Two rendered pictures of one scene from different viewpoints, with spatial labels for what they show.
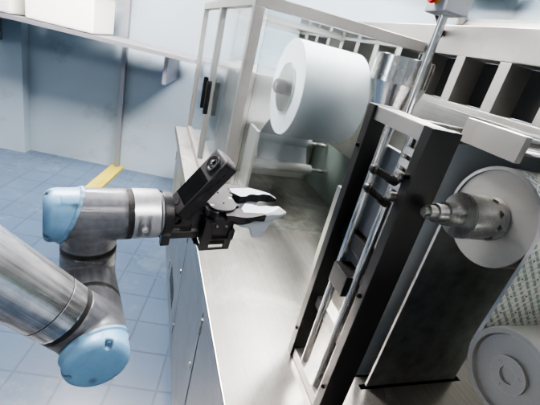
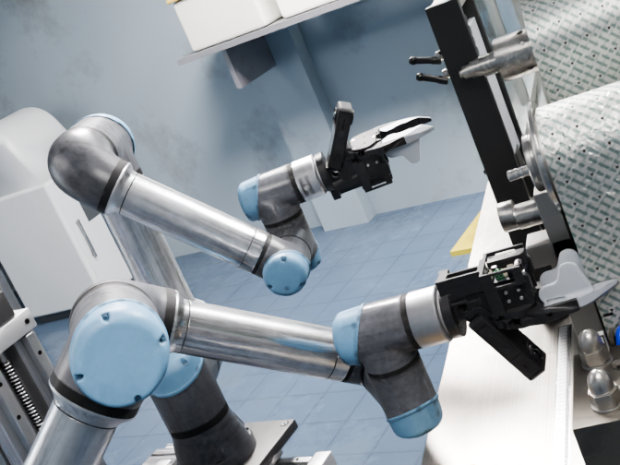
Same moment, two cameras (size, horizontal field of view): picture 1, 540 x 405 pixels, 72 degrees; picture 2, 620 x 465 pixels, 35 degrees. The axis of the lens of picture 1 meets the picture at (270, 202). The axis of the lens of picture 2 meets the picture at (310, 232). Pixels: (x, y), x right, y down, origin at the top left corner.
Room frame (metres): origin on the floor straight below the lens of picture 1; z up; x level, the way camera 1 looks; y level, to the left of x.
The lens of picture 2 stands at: (-0.78, -0.98, 1.63)
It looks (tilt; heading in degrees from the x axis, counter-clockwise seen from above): 16 degrees down; 44
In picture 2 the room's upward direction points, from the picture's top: 24 degrees counter-clockwise
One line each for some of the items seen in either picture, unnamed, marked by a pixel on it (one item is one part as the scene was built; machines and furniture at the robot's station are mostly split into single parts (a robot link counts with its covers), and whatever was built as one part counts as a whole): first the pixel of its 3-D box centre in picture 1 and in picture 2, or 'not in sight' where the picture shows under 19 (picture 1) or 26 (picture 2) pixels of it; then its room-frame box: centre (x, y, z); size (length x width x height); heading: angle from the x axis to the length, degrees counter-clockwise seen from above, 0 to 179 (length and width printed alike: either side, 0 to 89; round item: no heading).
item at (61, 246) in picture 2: not in sight; (53, 209); (2.67, 4.26, 0.63); 0.71 x 0.60 x 1.26; 97
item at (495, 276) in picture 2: not in sight; (491, 294); (0.18, -0.31, 1.12); 0.12 x 0.08 x 0.09; 111
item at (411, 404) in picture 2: not in sight; (401, 388); (0.13, -0.15, 1.01); 0.11 x 0.08 x 0.11; 52
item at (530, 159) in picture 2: not in sight; (538, 160); (0.27, -0.38, 1.25); 0.07 x 0.02 x 0.07; 21
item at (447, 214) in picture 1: (440, 213); (479, 67); (0.48, -0.23, 1.34); 0.06 x 0.03 x 0.03; 111
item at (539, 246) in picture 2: not in sight; (566, 291); (0.29, -0.35, 1.05); 0.06 x 0.05 x 0.31; 111
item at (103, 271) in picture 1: (87, 280); (292, 244); (0.43, 0.23, 1.11); 0.11 x 0.08 x 0.11; 33
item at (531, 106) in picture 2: not in sight; (548, 158); (0.27, -0.40, 1.25); 0.15 x 0.01 x 0.15; 21
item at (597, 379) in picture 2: not in sight; (602, 387); (0.07, -0.48, 1.05); 0.04 x 0.04 x 0.04
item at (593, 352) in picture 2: not in sight; (591, 346); (0.15, -0.44, 1.05); 0.04 x 0.04 x 0.04
